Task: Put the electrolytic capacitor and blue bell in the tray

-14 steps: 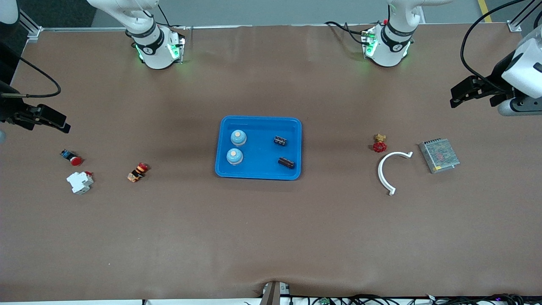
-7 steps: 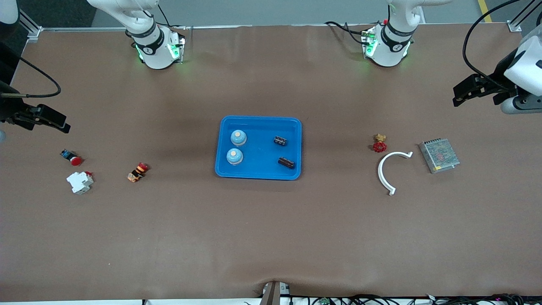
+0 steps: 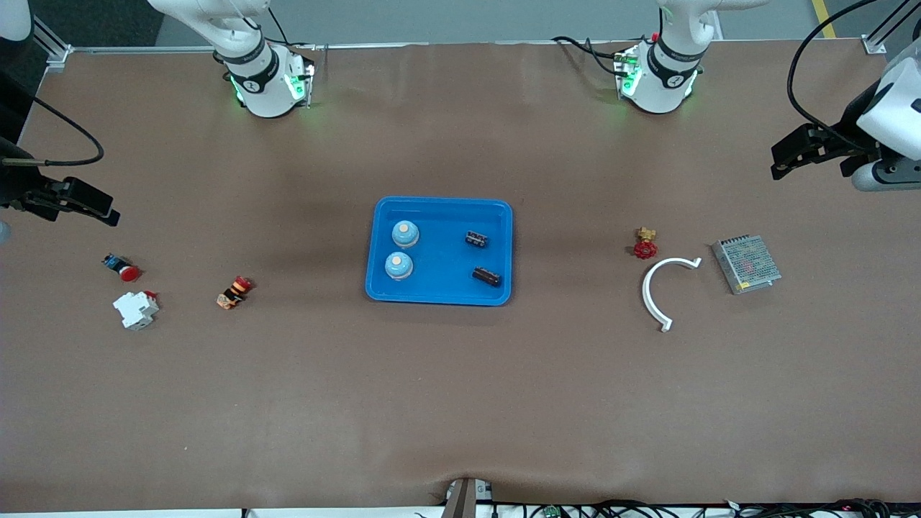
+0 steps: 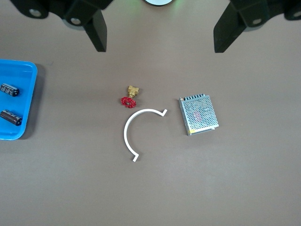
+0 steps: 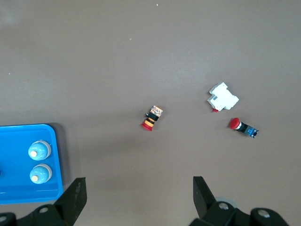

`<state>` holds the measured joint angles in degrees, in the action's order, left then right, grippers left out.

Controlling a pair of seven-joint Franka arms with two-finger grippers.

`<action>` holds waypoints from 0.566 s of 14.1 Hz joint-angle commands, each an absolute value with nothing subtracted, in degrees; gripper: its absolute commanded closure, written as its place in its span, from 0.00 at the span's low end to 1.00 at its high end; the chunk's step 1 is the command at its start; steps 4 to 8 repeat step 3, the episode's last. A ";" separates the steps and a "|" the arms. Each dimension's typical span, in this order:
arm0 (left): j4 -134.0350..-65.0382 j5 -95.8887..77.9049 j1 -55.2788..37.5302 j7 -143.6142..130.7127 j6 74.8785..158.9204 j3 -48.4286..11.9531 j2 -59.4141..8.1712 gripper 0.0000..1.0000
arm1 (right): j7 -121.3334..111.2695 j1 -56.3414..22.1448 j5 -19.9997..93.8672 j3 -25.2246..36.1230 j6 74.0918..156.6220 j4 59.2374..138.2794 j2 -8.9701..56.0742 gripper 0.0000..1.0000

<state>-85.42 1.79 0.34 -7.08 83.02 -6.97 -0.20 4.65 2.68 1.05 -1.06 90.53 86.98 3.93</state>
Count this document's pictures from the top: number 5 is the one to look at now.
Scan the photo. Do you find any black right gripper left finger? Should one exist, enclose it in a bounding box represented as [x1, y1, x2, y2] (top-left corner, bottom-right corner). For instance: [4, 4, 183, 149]
[0, 177, 88, 226]

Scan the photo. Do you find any orange emergency stop button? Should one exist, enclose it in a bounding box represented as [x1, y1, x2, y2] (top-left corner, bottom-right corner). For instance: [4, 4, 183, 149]
[141, 105, 164, 131]

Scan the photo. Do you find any brown table cover mat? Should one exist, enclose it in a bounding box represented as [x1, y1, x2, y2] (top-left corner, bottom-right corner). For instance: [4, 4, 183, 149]
[0, 0, 301, 226]

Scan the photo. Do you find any blue dome call bell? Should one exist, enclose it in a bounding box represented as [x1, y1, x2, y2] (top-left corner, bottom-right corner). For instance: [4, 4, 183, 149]
[29, 163, 53, 185]
[28, 140, 52, 161]

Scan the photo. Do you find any white circuit breaker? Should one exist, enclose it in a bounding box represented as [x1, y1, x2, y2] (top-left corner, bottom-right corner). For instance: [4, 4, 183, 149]
[206, 81, 240, 113]

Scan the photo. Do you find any blue plastic tray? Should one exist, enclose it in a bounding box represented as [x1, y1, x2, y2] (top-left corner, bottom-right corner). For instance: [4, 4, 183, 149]
[0, 124, 64, 205]

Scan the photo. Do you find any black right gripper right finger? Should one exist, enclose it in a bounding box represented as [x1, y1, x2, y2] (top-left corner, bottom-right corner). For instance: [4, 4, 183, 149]
[190, 176, 290, 226]

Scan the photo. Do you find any red push button blue base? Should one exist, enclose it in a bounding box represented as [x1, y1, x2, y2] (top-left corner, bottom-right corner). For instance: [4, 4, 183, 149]
[229, 117, 260, 139]

